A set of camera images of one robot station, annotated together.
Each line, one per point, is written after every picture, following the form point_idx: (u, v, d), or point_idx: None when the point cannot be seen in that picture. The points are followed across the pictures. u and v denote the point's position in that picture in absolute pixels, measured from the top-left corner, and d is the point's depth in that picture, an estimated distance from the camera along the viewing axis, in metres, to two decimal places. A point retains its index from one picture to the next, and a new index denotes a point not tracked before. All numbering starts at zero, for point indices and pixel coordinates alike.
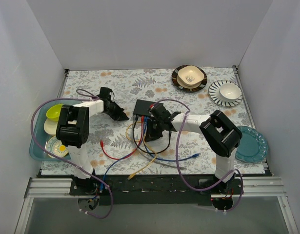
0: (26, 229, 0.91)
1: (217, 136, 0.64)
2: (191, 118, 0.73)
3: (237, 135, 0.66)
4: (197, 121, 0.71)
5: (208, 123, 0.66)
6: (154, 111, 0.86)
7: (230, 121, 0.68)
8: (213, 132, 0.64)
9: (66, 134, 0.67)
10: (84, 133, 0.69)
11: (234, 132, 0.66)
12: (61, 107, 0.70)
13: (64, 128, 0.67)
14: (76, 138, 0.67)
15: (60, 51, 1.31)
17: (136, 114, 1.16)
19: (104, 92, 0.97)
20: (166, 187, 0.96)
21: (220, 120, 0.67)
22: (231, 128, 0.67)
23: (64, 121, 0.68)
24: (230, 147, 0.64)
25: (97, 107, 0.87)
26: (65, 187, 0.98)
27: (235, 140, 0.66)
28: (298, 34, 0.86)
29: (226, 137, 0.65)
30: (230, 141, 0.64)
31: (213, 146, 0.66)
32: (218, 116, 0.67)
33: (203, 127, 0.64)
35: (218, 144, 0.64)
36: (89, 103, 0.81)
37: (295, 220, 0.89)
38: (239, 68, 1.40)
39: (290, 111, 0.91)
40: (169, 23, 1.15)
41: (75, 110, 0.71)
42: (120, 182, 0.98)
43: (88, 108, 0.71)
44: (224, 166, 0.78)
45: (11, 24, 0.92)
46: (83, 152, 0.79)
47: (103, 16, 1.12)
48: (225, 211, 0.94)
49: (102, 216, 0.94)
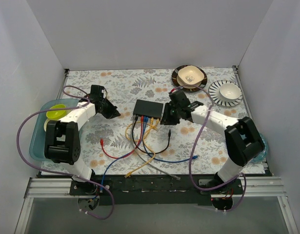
0: (26, 229, 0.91)
1: (241, 144, 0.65)
2: (215, 118, 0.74)
3: (259, 146, 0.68)
4: (222, 123, 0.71)
5: (234, 129, 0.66)
6: (173, 96, 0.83)
7: (256, 131, 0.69)
8: (238, 140, 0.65)
9: (55, 153, 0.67)
10: (74, 150, 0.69)
11: (257, 143, 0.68)
12: (47, 125, 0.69)
13: (52, 147, 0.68)
14: (66, 157, 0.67)
15: (60, 51, 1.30)
17: (135, 114, 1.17)
19: (95, 90, 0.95)
20: (166, 187, 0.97)
21: (247, 127, 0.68)
22: (255, 139, 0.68)
23: (52, 140, 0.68)
24: (249, 157, 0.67)
25: (88, 113, 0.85)
26: (65, 187, 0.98)
27: (255, 151, 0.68)
28: (298, 34, 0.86)
29: (248, 147, 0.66)
30: (250, 151, 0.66)
31: (232, 152, 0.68)
32: (246, 123, 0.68)
33: (229, 132, 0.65)
35: (239, 151, 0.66)
36: (79, 111, 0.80)
37: (295, 220, 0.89)
38: (239, 68, 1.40)
39: (290, 110, 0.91)
40: (169, 22, 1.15)
41: (63, 126, 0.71)
42: (120, 182, 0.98)
43: (76, 124, 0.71)
44: (232, 170, 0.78)
45: (11, 24, 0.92)
46: (77, 165, 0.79)
47: (103, 16, 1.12)
48: (225, 211, 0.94)
49: (102, 216, 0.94)
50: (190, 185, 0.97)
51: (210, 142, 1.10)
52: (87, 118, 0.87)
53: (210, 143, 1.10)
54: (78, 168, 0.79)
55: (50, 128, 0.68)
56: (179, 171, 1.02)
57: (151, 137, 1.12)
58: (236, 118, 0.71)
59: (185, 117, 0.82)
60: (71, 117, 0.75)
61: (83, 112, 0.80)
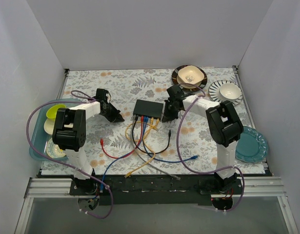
0: (26, 229, 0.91)
1: (219, 124, 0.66)
2: (201, 102, 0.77)
3: (238, 128, 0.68)
4: (206, 106, 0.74)
5: (214, 110, 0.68)
6: (170, 90, 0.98)
7: (236, 113, 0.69)
8: (217, 119, 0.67)
9: (62, 137, 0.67)
10: (81, 136, 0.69)
11: (236, 125, 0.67)
12: (57, 111, 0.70)
13: (60, 132, 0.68)
14: (72, 142, 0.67)
15: (60, 51, 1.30)
17: (135, 114, 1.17)
19: (100, 94, 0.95)
20: (166, 187, 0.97)
21: (227, 109, 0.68)
22: (234, 120, 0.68)
23: (60, 125, 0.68)
24: (228, 136, 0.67)
25: (94, 109, 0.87)
26: (65, 187, 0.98)
27: (235, 132, 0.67)
28: (298, 34, 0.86)
29: (227, 127, 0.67)
30: (229, 131, 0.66)
31: (213, 132, 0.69)
32: (227, 105, 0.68)
33: (209, 112, 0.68)
35: (218, 131, 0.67)
36: (86, 105, 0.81)
37: (295, 220, 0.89)
38: (239, 68, 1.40)
39: (290, 110, 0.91)
40: (170, 23, 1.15)
41: (72, 113, 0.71)
42: (120, 182, 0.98)
43: (85, 111, 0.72)
44: (223, 159, 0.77)
45: (11, 24, 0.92)
46: (81, 155, 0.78)
47: (103, 16, 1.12)
48: (225, 211, 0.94)
49: (102, 216, 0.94)
50: (190, 185, 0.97)
51: (210, 142, 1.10)
52: (93, 114, 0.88)
53: (210, 143, 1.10)
54: (81, 159, 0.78)
55: (59, 114, 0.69)
56: (179, 171, 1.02)
57: (151, 137, 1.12)
58: (218, 103, 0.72)
59: (178, 106, 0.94)
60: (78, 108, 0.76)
61: (90, 106, 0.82)
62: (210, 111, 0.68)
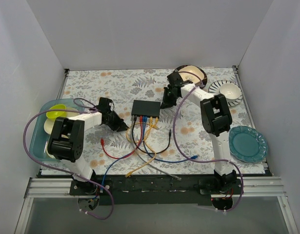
0: (26, 229, 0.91)
1: (210, 114, 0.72)
2: (198, 92, 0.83)
3: (228, 121, 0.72)
4: (201, 96, 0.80)
5: (208, 101, 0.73)
6: (169, 77, 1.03)
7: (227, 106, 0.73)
8: (209, 110, 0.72)
9: (57, 148, 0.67)
10: (77, 148, 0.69)
11: (226, 117, 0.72)
12: (56, 120, 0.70)
13: (56, 142, 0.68)
14: (68, 153, 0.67)
15: (60, 51, 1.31)
17: (134, 114, 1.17)
19: (103, 103, 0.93)
20: (166, 187, 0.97)
21: (220, 102, 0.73)
22: (225, 113, 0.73)
23: (57, 134, 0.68)
24: (217, 127, 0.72)
25: (95, 121, 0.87)
26: (65, 187, 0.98)
27: (224, 124, 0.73)
28: (298, 34, 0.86)
29: (217, 118, 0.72)
30: (219, 122, 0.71)
31: (205, 122, 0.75)
32: (220, 98, 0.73)
33: (202, 103, 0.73)
35: (208, 121, 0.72)
36: (86, 115, 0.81)
37: (295, 220, 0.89)
38: (239, 68, 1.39)
39: (289, 110, 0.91)
40: (170, 23, 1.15)
41: (70, 123, 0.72)
42: (120, 182, 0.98)
43: (83, 122, 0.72)
44: (217, 151, 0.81)
45: (11, 24, 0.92)
46: (79, 163, 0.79)
47: (103, 16, 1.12)
48: (225, 211, 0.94)
49: (102, 216, 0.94)
50: (190, 185, 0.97)
51: (209, 142, 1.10)
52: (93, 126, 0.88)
53: (210, 143, 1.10)
54: (79, 165, 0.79)
55: (57, 124, 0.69)
56: (179, 171, 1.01)
57: (150, 137, 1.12)
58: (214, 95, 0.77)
59: (176, 92, 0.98)
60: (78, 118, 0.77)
61: (91, 117, 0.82)
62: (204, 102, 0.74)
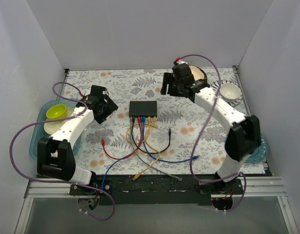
0: (26, 229, 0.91)
1: (241, 144, 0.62)
2: (222, 108, 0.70)
3: (256, 146, 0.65)
4: (228, 116, 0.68)
5: (239, 126, 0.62)
6: (177, 69, 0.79)
7: (259, 129, 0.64)
8: (240, 137, 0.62)
9: (49, 171, 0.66)
10: (68, 167, 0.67)
11: (255, 143, 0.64)
12: (38, 143, 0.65)
13: (46, 165, 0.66)
14: (61, 175, 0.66)
15: (60, 51, 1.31)
17: (132, 116, 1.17)
19: (96, 92, 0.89)
20: (166, 187, 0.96)
21: (252, 125, 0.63)
22: (255, 138, 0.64)
23: (43, 158, 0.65)
24: (243, 154, 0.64)
25: (85, 122, 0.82)
26: (66, 187, 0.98)
27: (252, 149, 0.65)
28: (298, 33, 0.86)
29: (246, 147, 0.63)
30: (247, 149, 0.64)
31: (230, 148, 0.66)
32: (252, 122, 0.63)
33: (233, 129, 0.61)
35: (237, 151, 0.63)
36: (73, 124, 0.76)
37: (295, 220, 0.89)
38: (239, 68, 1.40)
39: (289, 110, 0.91)
40: (170, 23, 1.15)
41: (55, 142, 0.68)
42: (120, 182, 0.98)
43: (69, 144, 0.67)
44: (230, 167, 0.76)
45: (11, 24, 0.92)
46: (75, 175, 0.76)
47: (103, 16, 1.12)
48: (225, 211, 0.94)
49: (102, 217, 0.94)
50: (190, 185, 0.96)
51: (209, 142, 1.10)
52: (84, 126, 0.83)
53: (210, 143, 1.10)
54: (75, 178, 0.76)
55: (40, 148, 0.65)
56: (179, 171, 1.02)
57: (150, 137, 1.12)
58: (243, 115, 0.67)
59: (187, 95, 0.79)
60: (65, 131, 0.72)
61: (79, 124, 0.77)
62: (234, 127, 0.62)
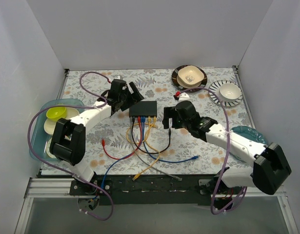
0: (26, 229, 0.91)
1: (272, 178, 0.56)
2: (238, 143, 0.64)
3: (288, 174, 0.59)
4: (248, 149, 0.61)
5: (263, 159, 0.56)
6: (182, 110, 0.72)
7: (285, 157, 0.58)
8: (268, 171, 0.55)
9: (59, 151, 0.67)
10: (77, 151, 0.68)
11: (286, 171, 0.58)
12: (57, 122, 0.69)
13: (57, 145, 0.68)
14: (68, 158, 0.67)
15: (60, 52, 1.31)
17: (132, 116, 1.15)
19: (116, 88, 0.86)
20: (166, 187, 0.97)
21: (277, 154, 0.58)
22: (284, 166, 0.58)
23: (58, 137, 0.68)
24: (277, 187, 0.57)
25: (103, 115, 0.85)
26: (65, 187, 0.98)
27: (284, 179, 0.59)
28: (298, 34, 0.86)
29: (279, 182, 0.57)
30: (279, 181, 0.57)
31: (259, 185, 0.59)
32: (276, 149, 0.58)
33: (257, 163, 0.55)
35: (271, 188, 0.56)
36: (91, 113, 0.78)
37: (295, 220, 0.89)
38: (239, 68, 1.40)
39: (290, 110, 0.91)
40: (170, 23, 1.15)
41: (72, 126, 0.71)
42: (120, 182, 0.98)
43: (84, 128, 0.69)
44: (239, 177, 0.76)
45: (11, 24, 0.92)
46: (80, 165, 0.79)
47: (103, 16, 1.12)
48: (224, 211, 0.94)
49: (102, 217, 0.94)
50: (190, 185, 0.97)
51: None
52: (101, 118, 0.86)
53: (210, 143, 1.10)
54: (79, 168, 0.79)
55: (58, 126, 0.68)
56: (179, 171, 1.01)
57: (151, 137, 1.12)
58: (262, 144, 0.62)
59: (197, 136, 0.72)
60: (82, 118, 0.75)
61: (96, 114, 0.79)
62: (258, 160, 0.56)
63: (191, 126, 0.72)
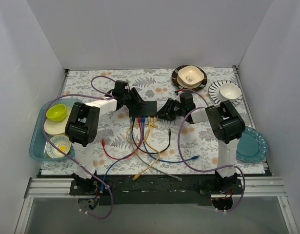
0: (27, 229, 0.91)
1: (218, 118, 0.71)
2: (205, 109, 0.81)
3: (240, 124, 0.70)
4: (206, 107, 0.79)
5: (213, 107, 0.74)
6: (183, 99, 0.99)
7: (236, 111, 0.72)
8: (215, 114, 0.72)
9: (73, 131, 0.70)
10: (91, 133, 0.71)
11: (237, 121, 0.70)
12: (74, 105, 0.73)
13: (72, 125, 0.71)
14: (82, 138, 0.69)
15: (61, 52, 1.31)
17: (132, 116, 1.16)
19: (119, 87, 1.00)
20: (166, 187, 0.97)
21: (226, 107, 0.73)
22: (235, 117, 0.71)
23: (74, 117, 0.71)
24: (228, 131, 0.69)
25: (111, 107, 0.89)
26: (65, 187, 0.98)
27: (236, 128, 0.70)
28: (299, 33, 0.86)
29: (228, 123, 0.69)
30: (230, 126, 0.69)
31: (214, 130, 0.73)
32: (226, 104, 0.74)
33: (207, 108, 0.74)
35: (218, 126, 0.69)
36: (102, 102, 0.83)
37: (295, 220, 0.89)
38: (239, 68, 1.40)
39: (290, 110, 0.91)
40: (170, 23, 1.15)
41: (87, 109, 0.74)
42: (120, 182, 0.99)
43: (98, 110, 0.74)
44: (224, 157, 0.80)
45: (11, 24, 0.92)
46: (88, 151, 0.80)
47: (103, 16, 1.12)
48: (225, 211, 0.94)
49: (102, 216, 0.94)
50: (190, 185, 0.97)
51: (210, 142, 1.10)
52: (108, 111, 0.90)
53: (210, 143, 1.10)
54: (87, 156, 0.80)
55: (74, 108, 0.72)
56: (179, 171, 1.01)
57: (151, 137, 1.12)
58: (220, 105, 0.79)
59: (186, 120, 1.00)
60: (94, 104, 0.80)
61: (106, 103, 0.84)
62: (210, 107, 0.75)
63: (185, 110, 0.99)
